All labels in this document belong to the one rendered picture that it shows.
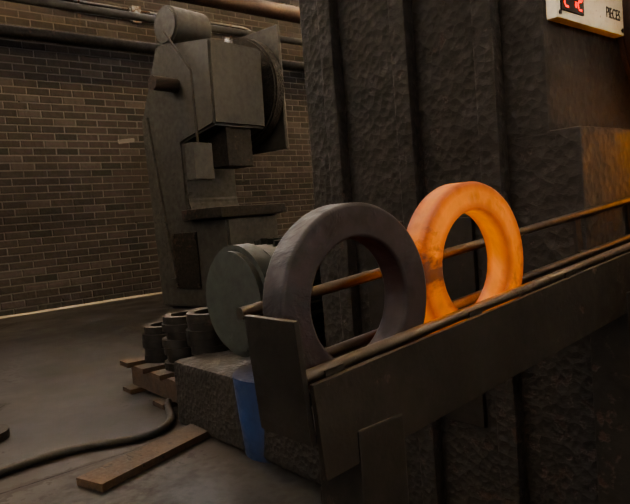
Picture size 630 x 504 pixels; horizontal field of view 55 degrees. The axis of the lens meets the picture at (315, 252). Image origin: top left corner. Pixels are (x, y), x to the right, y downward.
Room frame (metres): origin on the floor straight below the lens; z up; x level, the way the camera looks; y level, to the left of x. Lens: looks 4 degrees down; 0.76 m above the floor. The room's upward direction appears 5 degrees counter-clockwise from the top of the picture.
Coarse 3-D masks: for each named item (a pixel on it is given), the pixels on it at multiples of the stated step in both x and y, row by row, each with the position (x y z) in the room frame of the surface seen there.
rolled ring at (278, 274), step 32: (320, 224) 0.55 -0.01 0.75; (352, 224) 0.57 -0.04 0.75; (384, 224) 0.60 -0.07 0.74; (288, 256) 0.53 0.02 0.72; (320, 256) 0.55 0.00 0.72; (384, 256) 0.62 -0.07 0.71; (416, 256) 0.63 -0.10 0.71; (288, 288) 0.52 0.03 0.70; (384, 288) 0.64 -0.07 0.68; (416, 288) 0.62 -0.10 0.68; (384, 320) 0.63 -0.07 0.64; (416, 320) 0.62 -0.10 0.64; (320, 352) 0.54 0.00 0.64
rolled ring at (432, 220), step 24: (432, 192) 0.69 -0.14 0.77; (456, 192) 0.68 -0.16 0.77; (480, 192) 0.70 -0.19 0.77; (432, 216) 0.65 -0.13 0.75; (456, 216) 0.67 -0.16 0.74; (480, 216) 0.73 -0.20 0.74; (504, 216) 0.73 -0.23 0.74; (432, 240) 0.65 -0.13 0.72; (504, 240) 0.73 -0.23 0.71; (432, 264) 0.65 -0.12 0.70; (504, 264) 0.74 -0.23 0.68; (432, 288) 0.64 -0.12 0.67; (504, 288) 0.73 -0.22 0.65; (432, 312) 0.65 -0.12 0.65
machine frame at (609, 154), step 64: (320, 0) 1.45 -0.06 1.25; (384, 0) 1.34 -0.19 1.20; (448, 0) 1.21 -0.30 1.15; (512, 0) 1.11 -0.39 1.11; (320, 64) 1.51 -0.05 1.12; (384, 64) 1.35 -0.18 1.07; (448, 64) 1.22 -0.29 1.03; (512, 64) 1.11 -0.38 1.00; (576, 64) 1.14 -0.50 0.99; (320, 128) 1.52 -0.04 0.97; (384, 128) 1.36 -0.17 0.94; (448, 128) 1.23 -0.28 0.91; (512, 128) 1.12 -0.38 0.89; (576, 128) 1.03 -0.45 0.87; (320, 192) 1.54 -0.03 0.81; (384, 192) 1.37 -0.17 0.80; (512, 192) 1.13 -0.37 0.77; (576, 192) 1.03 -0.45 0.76; (512, 384) 1.11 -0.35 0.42; (576, 384) 1.05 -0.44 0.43; (448, 448) 1.27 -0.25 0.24; (512, 448) 1.12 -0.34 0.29; (576, 448) 1.05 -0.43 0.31
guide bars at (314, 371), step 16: (608, 256) 0.86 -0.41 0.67; (560, 272) 0.78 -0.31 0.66; (576, 272) 0.80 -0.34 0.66; (512, 288) 0.72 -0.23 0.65; (528, 288) 0.73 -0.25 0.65; (480, 304) 0.67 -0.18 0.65; (496, 304) 0.68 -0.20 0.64; (432, 320) 0.62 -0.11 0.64; (448, 320) 0.63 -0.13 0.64; (400, 336) 0.58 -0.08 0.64; (416, 336) 0.59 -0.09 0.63; (352, 352) 0.54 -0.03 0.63; (368, 352) 0.55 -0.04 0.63; (384, 352) 0.57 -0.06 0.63; (320, 368) 0.51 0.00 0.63; (336, 368) 0.52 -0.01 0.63
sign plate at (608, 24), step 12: (552, 0) 1.06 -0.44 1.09; (576, 0) 1.10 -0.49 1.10; (588, 0) 1.13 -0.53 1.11; (600, 0) 1.16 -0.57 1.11; (612, 0) 1.20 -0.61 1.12; (552, 12) 1.06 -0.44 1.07; (564, 12) 1.07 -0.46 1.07; (576, 12) 1.09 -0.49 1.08; (588, 12) 1.13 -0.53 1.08; (600, 12) 1.16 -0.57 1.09; (612, 12) 1.19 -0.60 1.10; (564, 24) 1.11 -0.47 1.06; (576, 24) 1.11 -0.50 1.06; (588, 24) 1.13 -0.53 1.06; (600, 24) 1.16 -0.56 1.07; (612, 24) 1.19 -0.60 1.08; (612, 36) 1.22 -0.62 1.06
